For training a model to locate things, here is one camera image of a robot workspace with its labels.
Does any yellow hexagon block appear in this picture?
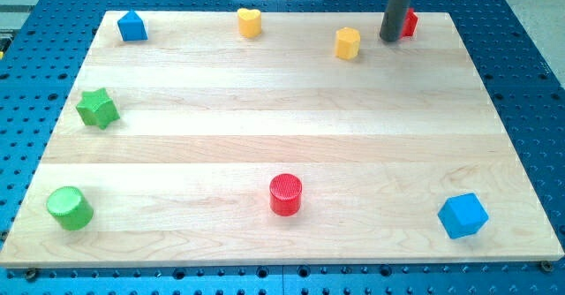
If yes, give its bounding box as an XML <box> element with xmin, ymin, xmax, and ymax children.
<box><xmin>335</xmin><ymin>27</ymin><xmax>361</xmax><ymax>60</ymax></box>

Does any red star block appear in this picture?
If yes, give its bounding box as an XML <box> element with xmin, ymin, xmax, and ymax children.
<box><xmin>401</xmin><ymin>7</ymin><xmax>418</xmax><ymax>38</ymax></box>

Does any green star block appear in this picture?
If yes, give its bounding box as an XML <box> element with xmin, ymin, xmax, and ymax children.
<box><xmin>76</xmin><ymin>87</ymin><xmax>120</xmax><ymax>130</ymax></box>

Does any red cylinder block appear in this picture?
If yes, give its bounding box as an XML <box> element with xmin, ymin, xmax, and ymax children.
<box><xmin>269</xmin><ymin>173</ymin><xmax>303</xmax><ymax>216</ymax></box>

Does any light wooden board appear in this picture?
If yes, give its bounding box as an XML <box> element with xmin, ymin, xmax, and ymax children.
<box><xmin>1</xmin><ymin>11</ymin><xmax>563</xmax><ymax>268</ymax></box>

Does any yellow heart block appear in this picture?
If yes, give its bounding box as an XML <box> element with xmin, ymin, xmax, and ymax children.
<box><xmin>237</xmin><ymin>8</ymin><xmax>262</xmax><ymax>38</ymax></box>

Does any blue triangle block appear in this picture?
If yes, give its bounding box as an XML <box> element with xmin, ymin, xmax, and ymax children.
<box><xmin>117</xmin><ymin>10</ymin><xmax>148</xmax><ymax>42</ymax></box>

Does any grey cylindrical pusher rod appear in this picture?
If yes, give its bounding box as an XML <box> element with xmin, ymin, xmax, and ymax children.
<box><xmin>380</xmin><ymin>0</ymin><xmax>411</xmax><ymax>42</ymax></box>

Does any blue cube block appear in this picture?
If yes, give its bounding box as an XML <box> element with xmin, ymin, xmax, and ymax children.
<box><xmin>438</xmin><ymin>193</ymin><xmax>489</xmax><ymax>239</ymax></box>

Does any green cylinder block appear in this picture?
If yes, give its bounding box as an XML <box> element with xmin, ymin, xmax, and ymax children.
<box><xmin>46</xmin><ymin>186</ymin><xmax>94</xmax><ymax>231</ymax></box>

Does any blue perforated metal table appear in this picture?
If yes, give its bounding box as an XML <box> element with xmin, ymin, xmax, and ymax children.
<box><xmin>1</xmin><ymin>0</ymin><xmax>564</xmax><ymax>294</ymax></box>

